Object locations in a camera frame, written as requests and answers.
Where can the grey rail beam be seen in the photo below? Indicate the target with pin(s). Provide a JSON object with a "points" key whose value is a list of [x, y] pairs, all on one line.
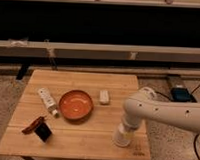
{"points": [[98, 51]]}

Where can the orange bowl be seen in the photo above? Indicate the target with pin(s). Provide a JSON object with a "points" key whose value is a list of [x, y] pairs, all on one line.
{"points": [[75, 105]]}

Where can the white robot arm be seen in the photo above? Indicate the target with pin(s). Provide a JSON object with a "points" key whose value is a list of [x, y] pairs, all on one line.
{"points": [[143, 104]]}

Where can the red brown strip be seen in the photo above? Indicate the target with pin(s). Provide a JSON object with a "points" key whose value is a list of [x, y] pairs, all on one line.
{"points": [[34, 125]]}

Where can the white tube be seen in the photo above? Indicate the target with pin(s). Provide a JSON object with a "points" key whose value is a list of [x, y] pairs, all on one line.
{"points": [[48, 101]]}

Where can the black box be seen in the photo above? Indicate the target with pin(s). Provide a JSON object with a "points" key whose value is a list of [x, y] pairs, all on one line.
{"points": [[43, 132]]}

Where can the black power adapter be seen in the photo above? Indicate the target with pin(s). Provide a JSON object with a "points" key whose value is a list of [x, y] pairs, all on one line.
{"points": [[181, 94]]}

